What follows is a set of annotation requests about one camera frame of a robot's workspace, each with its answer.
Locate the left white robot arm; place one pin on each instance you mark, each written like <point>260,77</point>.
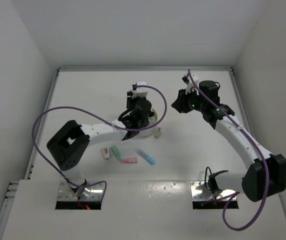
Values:
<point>68,145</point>

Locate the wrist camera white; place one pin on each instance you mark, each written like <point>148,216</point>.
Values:
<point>138,90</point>
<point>191,80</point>

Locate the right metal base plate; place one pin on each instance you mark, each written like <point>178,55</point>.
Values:
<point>199,193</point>

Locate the blue highlighter marker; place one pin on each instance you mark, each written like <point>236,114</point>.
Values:
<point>145,156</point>

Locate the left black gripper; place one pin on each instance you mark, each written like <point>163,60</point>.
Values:
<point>130,100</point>

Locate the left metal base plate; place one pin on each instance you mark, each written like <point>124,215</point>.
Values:
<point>88,194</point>

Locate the white round divided organizer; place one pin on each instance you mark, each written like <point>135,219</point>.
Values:
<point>152,120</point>

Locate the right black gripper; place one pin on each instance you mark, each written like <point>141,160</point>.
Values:
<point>180,104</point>

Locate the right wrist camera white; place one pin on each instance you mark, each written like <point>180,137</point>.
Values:
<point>191,80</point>

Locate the yellow highlighter marker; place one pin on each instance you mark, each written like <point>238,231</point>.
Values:
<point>154,115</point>

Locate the pink highlighter marker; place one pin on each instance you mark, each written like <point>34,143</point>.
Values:
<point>130,160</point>

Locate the metal base plate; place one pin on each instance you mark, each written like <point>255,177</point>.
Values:
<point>88,194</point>
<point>199,193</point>

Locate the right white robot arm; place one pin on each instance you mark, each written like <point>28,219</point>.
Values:
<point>264,169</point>

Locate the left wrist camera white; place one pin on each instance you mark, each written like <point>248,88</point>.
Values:
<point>138,90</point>

